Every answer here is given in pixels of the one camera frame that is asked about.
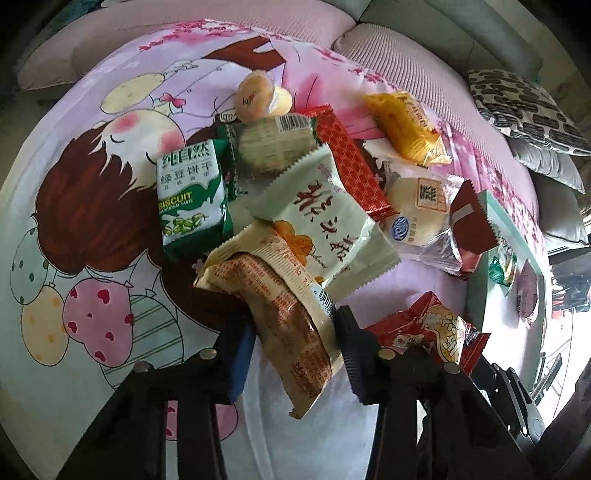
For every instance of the grey pillow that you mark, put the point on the grey pillow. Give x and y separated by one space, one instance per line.
563 217
549 161

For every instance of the red packet white band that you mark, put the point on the red packet white band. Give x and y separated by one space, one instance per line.
471 221

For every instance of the small pink packet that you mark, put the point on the small pink packet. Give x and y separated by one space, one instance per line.
527 290

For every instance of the round orange cake packet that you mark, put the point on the round orange cake packet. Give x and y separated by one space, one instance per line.
254 94

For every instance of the beige orange-print snack packet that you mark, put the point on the beige orange-print snack packet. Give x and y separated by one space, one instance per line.
277 314

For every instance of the small green packet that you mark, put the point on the small green packet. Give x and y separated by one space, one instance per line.
501 272

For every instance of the teal storage box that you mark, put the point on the teal storage box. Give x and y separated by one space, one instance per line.
476 281

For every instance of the pale green snack packet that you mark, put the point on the pale green snack packet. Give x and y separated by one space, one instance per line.
323 217

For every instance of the red snack packet yellow print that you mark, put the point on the red snack packet yellow print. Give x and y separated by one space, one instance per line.
429 327

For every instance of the green biscuit packet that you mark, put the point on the green biscuit packet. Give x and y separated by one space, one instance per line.
191 203

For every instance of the grey sofa backrest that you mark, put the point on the grey sofa backrest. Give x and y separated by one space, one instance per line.
461 32

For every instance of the white round pastry packet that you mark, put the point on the white round pastry packet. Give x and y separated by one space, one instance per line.
415 203

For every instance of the printed cartoon blanket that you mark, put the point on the printed cartoon blanket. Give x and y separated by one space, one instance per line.
92 184

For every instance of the red patterned wafer packet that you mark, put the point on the red patterned wafer packet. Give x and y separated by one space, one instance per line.
351 157

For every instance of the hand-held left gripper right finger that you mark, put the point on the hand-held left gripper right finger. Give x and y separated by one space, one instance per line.
355 360

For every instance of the ribbed pink sofa cushion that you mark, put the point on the ribbed pink sofa cushion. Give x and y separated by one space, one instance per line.
415 60

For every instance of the round pale cake packet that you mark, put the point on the round pale cake packet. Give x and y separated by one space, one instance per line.
282 100

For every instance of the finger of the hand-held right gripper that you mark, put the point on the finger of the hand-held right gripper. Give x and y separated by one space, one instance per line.
512 401

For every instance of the black white patterned pillow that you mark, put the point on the black white patterned pillow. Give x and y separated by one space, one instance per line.
521 106

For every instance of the clear green-trim cake packet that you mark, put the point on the clear green-trim cake packet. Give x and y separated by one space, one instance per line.
268 143

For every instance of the long pink sofa cushion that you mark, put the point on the long pink sofa cushion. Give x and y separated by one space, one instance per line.
138 27

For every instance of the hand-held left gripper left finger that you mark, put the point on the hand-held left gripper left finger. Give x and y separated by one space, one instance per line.
240 364

